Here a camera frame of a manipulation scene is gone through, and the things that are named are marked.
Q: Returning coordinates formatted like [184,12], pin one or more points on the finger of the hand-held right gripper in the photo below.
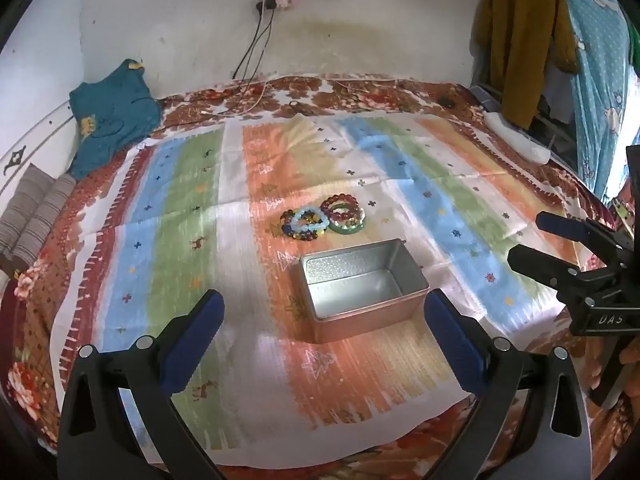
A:
[537,265]
[565,227]

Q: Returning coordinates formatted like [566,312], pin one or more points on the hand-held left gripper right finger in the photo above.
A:
[457,345]

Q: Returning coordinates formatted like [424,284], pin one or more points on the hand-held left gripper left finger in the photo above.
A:
[192,345]

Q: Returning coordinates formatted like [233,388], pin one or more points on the silver metal tin box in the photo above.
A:
[360,290]

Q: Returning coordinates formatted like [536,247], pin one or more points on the green jade bangle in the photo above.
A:
[345,230]

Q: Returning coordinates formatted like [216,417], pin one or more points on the white oblong object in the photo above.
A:
[517,137]

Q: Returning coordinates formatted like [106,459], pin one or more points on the striped colourful cloth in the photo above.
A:
[175,240]

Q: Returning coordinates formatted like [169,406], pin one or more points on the blue dotted curtain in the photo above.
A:
[595,60]

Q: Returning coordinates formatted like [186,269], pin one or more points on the mustard yellow garment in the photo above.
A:
[525,35]

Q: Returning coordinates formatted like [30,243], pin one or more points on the grey striped pillow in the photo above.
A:
[35,210]

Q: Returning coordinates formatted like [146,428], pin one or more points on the teal garment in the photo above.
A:
[112,115]

